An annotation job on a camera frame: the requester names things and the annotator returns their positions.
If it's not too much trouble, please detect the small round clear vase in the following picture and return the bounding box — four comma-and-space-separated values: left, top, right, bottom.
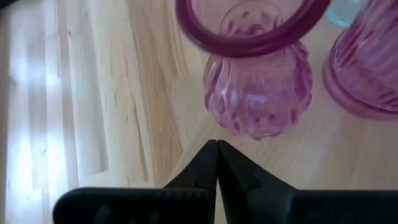
324, 0, 369, 29

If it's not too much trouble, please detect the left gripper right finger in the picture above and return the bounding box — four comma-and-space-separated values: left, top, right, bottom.
216, 139, 298, 224

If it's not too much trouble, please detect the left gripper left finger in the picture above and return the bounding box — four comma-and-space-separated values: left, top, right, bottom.
163, 139, 218, 191

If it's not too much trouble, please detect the tall pink glass vase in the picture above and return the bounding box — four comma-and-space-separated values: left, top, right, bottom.
322, 0, 398, 121

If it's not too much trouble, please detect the pink scalloped glass vase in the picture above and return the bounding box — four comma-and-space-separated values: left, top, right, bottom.
175, 0, 331, 141

